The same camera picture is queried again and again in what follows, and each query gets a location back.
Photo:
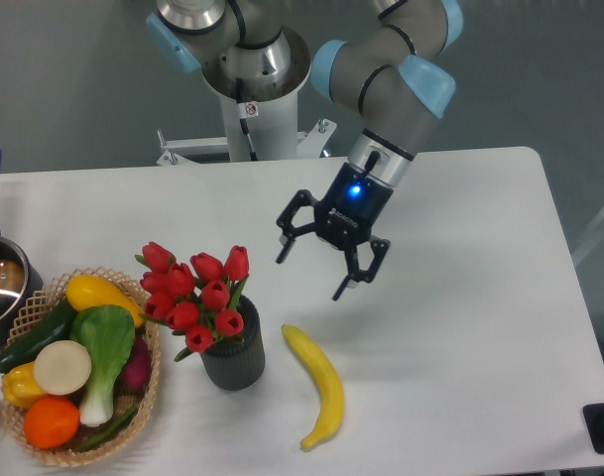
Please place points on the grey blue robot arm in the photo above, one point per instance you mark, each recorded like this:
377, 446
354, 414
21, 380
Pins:
389, 79

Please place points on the black device at edge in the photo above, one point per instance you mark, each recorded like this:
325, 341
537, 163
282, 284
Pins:
594, 419

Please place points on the orange fruit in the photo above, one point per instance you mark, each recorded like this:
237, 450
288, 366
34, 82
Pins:
51, 422

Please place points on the white round radish slice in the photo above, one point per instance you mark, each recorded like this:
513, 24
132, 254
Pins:
62, 367

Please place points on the green bok choy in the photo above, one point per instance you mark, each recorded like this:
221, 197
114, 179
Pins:
107, 332

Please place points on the green cucumber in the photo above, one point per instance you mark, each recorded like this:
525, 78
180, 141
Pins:
54, 327

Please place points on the dark grey ribbed vase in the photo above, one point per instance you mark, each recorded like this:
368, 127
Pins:
236, 366

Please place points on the woven wicker basket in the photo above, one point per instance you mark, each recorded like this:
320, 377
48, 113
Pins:
36, 308

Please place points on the purple sweet potato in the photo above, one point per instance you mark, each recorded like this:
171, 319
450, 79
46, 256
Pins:
136, 374

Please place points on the red tulip bouquet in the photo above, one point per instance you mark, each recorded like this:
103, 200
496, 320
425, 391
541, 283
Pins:
199, 300

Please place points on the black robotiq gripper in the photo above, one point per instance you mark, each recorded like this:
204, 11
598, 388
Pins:
344, 218

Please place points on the green bean pod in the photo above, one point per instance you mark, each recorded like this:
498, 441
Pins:
108, 432

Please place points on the yellow bell pepper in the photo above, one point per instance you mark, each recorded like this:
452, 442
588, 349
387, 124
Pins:
20, 387

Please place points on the yellow squash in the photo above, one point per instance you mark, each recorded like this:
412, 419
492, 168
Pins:
85, 291

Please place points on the yellow banana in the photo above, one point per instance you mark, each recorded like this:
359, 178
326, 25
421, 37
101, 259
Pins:
328, 384

